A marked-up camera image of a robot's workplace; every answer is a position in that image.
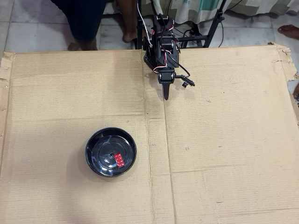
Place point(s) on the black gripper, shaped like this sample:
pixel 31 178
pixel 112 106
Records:
pixel 166 77

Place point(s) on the red lego block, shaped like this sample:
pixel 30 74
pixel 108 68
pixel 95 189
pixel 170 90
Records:
pixel 119 160

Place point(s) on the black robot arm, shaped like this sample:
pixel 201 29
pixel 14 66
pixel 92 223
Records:
pixel 163 52

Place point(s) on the bare leg with foot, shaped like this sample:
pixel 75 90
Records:
pixel 128 23

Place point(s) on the white bed leg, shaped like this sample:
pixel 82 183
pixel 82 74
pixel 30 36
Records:
pixel 157 7

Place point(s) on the black metal stand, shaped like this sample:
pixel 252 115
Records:
pixel 216 21

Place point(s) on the bare leg below shorts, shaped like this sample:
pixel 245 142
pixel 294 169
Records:
pixel 85 44

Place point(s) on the brown cardboard sheet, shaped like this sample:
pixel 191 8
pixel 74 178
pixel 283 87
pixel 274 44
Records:
pixel 70 93

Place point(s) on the black round bowl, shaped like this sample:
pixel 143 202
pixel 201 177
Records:
pixel 98 163

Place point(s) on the dark blue shorts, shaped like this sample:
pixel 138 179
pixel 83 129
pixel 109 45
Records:
pixel 84 18

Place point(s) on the bare foot of bystander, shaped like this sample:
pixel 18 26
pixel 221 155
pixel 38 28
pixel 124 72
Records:
pixel 289 31
pixel 296 92

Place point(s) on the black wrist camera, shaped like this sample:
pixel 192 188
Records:
pixel 185 82

